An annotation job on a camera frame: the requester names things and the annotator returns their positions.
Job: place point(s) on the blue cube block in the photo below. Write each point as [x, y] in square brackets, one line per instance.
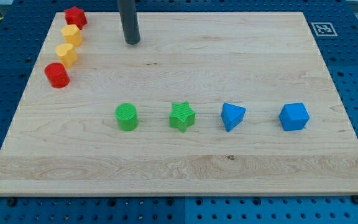
[293, 116]

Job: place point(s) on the green star block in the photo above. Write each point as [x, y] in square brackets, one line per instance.
[181, 116]

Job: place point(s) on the light wooden board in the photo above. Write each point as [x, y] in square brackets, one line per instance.
[66, 142]

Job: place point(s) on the green cylinder block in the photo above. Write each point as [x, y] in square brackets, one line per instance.
[126, 116]

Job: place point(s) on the blue triangular prism block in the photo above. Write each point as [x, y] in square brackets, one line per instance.
[232, 115]

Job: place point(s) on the grey cylindrical pointer rod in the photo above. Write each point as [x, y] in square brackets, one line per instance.
[129, 22]

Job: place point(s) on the red cylinder block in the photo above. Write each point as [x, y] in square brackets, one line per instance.
[57, 75]

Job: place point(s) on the yellow heart block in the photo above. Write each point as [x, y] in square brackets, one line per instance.
[67, 55]

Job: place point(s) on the yellow hexagon block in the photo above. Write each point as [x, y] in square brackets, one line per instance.
[72, 35]

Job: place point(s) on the red star block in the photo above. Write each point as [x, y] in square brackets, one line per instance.
[76, 16]

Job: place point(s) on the white fiducial marker tag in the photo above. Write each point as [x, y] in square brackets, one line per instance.
[324, 29]

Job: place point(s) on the black bolt left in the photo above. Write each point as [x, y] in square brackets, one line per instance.
[11, 202]

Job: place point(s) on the black bolt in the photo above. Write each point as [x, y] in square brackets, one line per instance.
[11, 202]
[354, 199]

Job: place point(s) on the black bolt right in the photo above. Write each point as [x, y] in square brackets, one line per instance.
[354, 199]

